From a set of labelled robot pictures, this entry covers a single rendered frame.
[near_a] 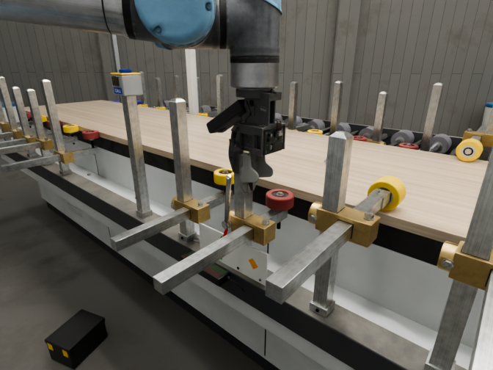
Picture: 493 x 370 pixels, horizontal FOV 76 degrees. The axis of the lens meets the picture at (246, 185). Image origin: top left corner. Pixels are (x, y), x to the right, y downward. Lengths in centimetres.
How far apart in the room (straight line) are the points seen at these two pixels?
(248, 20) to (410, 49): 481
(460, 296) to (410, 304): 33
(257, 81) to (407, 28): 479
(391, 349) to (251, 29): 68
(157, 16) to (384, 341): 73
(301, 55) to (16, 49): 440
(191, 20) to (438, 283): 79
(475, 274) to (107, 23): 64
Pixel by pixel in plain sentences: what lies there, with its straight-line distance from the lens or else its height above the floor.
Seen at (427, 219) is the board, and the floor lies 90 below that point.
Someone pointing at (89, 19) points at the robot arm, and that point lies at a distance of 47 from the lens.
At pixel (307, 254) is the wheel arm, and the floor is 96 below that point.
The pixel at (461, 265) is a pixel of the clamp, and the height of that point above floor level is 95.
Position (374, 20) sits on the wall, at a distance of 518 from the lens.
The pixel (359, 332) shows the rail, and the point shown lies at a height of 70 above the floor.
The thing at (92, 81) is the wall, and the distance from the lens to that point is 576.
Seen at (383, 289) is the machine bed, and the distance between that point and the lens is 98.
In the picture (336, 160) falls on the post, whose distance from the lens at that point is 63.
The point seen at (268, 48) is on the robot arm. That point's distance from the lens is 58.
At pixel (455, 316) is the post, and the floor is 85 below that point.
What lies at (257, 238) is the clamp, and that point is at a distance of 81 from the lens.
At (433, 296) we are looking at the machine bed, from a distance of 95.
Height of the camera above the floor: 126
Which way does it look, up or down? 22 degrees down
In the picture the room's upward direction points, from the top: straight up
